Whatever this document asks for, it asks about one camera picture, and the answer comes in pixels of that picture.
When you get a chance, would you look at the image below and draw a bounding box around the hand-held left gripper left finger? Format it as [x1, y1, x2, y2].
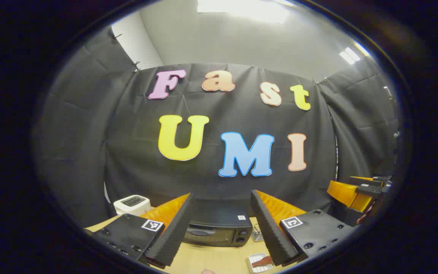
[84, 192, 197, 267]

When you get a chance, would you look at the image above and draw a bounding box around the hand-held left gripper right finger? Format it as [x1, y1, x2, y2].
[250, 189, 356, 267]

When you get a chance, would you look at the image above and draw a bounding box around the red-brown meat piece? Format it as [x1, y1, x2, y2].
[251, 256, 273, 268]

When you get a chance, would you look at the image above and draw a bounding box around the black electric oven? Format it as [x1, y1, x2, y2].
[183, 198, 254, 247]

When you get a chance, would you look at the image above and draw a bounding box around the white rectangular tray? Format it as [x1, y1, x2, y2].
[247, 253, 275, 274]

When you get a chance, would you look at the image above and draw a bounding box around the white toaster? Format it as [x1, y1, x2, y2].
[113, 194, 152, 216]

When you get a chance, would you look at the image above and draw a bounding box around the black backdrop cloth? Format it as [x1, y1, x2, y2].
[33, 27, 400, 229]

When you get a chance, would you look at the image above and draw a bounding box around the small ceiling light panel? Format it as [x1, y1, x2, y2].
[339, 42, 370, 65]

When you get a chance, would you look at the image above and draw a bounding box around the large ceiling light panel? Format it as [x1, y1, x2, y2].
[198, 0, 290, 24]

